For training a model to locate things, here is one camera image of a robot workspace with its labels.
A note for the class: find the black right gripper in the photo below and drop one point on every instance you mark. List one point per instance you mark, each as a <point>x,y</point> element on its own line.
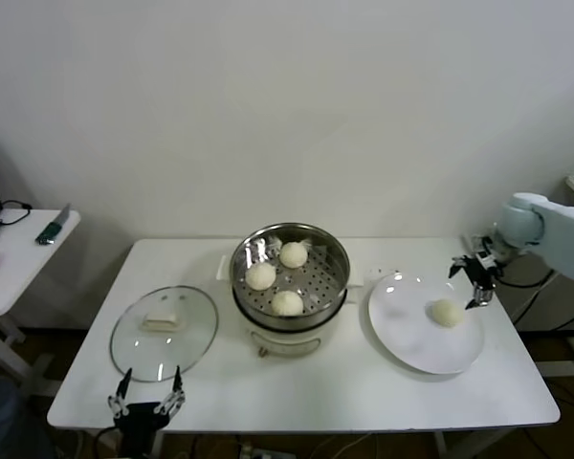
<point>483,272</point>

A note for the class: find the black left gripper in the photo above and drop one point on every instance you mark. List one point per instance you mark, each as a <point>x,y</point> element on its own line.
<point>141,418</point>

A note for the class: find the white steamed baozi bun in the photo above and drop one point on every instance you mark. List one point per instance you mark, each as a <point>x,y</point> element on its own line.
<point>260,277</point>
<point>293,255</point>
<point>287,303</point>
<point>446,314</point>

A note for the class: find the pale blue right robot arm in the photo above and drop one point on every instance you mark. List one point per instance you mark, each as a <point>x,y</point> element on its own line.
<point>559,239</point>

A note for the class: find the stainless steel steamer basket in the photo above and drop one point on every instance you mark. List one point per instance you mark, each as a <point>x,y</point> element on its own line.
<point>325,277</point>

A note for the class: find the white round plate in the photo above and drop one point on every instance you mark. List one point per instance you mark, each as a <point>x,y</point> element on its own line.
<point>402,325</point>

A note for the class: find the white furniture foot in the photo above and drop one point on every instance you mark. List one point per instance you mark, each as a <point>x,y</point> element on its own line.
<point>564,369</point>

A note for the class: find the person leg blue jeans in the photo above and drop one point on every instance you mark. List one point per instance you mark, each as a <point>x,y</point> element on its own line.
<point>9,421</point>

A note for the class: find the white electric cooker base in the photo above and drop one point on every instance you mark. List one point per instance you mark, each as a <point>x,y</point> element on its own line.
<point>287,342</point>

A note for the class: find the white side table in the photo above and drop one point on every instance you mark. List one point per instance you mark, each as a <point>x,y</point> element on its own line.
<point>24,258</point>

